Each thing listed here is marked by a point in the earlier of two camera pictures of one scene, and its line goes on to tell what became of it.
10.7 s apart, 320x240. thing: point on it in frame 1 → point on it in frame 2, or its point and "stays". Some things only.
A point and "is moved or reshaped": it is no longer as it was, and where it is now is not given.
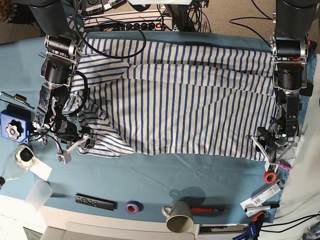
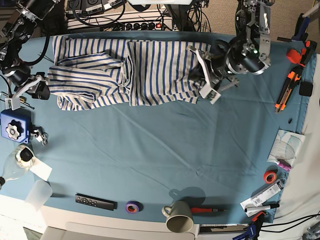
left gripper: [274, 143] → [215, 74]
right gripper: [68, 135] → [30, 85]
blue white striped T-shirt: [171, 96] is moved or reshaped
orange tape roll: [270, 177] stays
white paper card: [40, 169] stays
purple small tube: [284, 165] stays
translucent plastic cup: [39, 194] stays
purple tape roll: [133, 206] stays
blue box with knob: [15, 123] stays
